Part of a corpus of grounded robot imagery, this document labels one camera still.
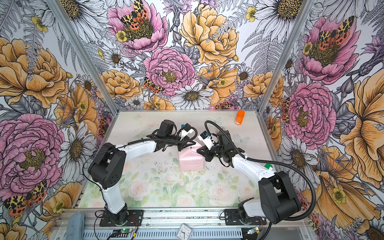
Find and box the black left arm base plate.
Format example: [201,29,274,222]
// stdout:
[100,209,144,227]

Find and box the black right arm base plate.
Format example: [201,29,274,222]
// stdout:
[220,209,267,226]

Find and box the orange plastic bottle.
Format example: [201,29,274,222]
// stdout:
[235,110,245,125]

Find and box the black corrugated cable conduit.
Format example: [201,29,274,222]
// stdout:
[204,120,317,240]

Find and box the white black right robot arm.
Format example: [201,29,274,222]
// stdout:
[197,131,301,224]

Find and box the purple and pink wrapping paper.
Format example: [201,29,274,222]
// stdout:
[179,143,205,172]

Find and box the green circuit board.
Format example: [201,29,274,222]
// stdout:
[113,228,136,237]

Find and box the aluminium frame rail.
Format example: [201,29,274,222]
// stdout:
[50,208,317,240]

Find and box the green round cap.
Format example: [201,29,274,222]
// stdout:
[265,164,273,170]

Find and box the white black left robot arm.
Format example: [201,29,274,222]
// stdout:
[88,120,198,216]

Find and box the small white clock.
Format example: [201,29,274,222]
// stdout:
[176,224,193,240]

